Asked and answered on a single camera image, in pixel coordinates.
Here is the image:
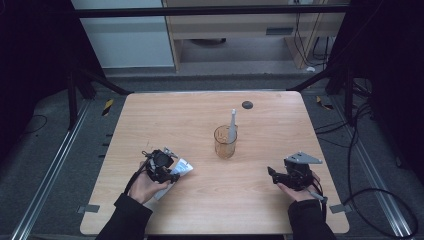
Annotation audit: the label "black metal stand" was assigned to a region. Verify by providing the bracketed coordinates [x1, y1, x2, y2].
[65, 64, 133, 131]
[286, 59, 356, 126]

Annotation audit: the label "thin black floor cable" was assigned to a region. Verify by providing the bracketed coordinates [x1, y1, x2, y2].
[27, 114, 49, 135]

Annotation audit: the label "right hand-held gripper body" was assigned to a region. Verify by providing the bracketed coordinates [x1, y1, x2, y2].
[283, 151, 323, 192]

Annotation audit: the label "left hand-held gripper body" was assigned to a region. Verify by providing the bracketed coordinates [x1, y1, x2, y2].
[143, 147, 180, 184]

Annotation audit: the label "dark curtain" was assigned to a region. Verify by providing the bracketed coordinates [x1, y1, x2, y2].
[0, 0, 101, 164]
[333, 0, 424, 184]

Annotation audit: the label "long black floor cable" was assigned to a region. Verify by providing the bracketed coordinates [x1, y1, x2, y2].
[314, 79, 420, 240]

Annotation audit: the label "black cables at desk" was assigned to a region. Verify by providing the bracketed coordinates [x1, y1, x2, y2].
[294, 12, 335, 68]

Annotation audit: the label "white cabinet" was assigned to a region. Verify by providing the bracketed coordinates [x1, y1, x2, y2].
[70, 0, 175, 69]

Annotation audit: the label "aluminium floor rail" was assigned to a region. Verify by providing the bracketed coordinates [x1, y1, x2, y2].
[11, 99, 92, 240]
[333, 96, 414, 238]

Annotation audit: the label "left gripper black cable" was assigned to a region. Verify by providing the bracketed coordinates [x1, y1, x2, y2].
[123, 151, 150, 196]

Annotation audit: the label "white electric toothbrush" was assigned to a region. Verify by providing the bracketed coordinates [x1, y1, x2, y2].
[227, 108, 238, 145]

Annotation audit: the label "yellow black floor tape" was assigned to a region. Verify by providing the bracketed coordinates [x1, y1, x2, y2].
[315, 95, 334, 111]
[101, 98, 115, 117]

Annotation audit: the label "right gripper cable grey plug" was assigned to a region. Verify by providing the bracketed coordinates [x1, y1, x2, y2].
[305, 176, 330, 221]

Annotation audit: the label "grey tape tab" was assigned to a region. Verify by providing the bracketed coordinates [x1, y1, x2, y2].
[77, 204, 101, 215]
[329, 203, 353, 215]

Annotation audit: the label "black horizontal frame bar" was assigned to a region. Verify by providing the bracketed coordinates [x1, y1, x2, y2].
[71, 4, 351, 19]

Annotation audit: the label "person's right hand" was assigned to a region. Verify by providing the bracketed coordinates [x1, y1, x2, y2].
[276, 172, 323, 203]

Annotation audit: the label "transparent amber cup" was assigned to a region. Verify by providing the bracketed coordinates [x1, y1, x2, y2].
[213, 124, 239, 160]

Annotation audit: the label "light wooden desk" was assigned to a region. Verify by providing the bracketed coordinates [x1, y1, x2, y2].
[162, 0, 348, 73]

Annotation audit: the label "person's left hand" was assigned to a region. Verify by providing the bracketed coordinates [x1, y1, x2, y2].
[128, 163, 172, 205]

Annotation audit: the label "white toothpaste tube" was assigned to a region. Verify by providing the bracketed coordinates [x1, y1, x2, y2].
[152, 156, 195, 202]

